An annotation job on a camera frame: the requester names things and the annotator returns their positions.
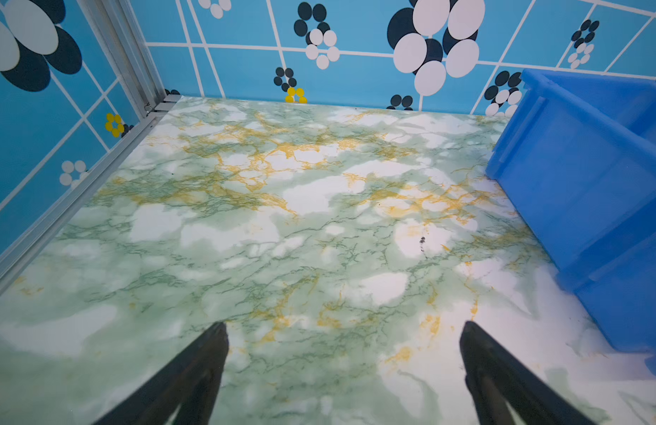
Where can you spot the blue plastic bin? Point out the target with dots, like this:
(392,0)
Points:
(578,162)

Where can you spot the aluminium frame post left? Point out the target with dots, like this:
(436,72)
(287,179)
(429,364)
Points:
(115,25)

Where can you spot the aluminium frame rail left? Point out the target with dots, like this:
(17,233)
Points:
(26,248)

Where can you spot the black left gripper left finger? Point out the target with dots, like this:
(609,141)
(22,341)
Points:
(185,389)

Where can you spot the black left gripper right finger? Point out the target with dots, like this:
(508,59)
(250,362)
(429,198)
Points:
(503,389)

